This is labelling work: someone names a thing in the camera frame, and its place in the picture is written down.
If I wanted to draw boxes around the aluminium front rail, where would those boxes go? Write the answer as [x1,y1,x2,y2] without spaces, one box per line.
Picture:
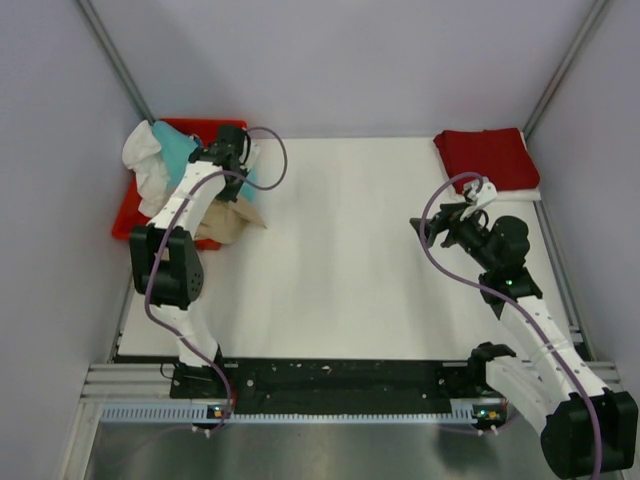
[79,361,627,401]

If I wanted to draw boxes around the teal t-shirt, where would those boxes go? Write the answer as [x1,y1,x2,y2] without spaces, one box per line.
[152,119,252,192]

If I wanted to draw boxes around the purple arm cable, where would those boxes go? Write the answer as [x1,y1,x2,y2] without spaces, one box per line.
[143,126,288,439]
[420,172,604,476]

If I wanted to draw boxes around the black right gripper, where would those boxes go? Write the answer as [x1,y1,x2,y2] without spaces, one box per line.
[410,202,498,272]

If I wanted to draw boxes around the right aluminium corner post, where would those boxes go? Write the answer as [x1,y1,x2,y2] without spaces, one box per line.
[522,0,613,141]

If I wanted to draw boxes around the white t-shirt in bin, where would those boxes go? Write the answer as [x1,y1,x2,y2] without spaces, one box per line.
[122,120,173,218]

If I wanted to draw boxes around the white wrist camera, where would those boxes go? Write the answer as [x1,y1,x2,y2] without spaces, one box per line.
[242,141,260,171]
[463,178,498,212]

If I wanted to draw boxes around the right aluminium side rail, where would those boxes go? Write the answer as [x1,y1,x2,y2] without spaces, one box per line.
[533,200,597,361]

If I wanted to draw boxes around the red plastic bin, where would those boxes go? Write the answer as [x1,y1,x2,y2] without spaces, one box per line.
[110,117,249,252]

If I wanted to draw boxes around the left aluminium corner post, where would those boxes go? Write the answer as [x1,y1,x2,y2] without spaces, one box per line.
[73,0,155,122]

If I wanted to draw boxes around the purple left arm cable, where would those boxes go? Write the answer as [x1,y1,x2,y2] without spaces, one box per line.
[143,126,288,439]

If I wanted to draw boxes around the beige t-shirt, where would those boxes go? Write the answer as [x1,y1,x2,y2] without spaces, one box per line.
[195,195,266,245]

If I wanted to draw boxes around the aluminium corner post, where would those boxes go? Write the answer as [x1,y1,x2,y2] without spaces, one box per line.
[73,0,155,122]
[522,0,613,141]

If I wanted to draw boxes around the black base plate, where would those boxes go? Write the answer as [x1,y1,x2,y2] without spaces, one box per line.
[169,356,506,414]

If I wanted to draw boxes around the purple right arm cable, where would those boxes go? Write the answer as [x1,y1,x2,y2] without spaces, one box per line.
[420,172,604,476]

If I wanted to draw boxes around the folded red t-shirt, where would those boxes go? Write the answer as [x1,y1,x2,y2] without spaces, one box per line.
[433,127,540,192]

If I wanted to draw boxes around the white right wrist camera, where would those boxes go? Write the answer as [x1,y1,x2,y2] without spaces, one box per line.
[463,178,498,212]

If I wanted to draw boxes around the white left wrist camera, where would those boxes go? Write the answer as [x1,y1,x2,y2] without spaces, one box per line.
[242,141,260,171]

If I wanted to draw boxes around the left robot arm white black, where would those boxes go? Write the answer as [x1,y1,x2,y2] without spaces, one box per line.
[129,124,251,397]

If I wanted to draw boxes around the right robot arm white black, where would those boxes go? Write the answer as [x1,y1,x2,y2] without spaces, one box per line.
[410,203,639,479]

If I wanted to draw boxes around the folded white t-shirt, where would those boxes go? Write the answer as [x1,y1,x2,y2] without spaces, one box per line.
[446,186,541,202]

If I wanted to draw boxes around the light blue cable duct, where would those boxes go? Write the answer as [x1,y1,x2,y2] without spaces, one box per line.
[99,399,506,425]

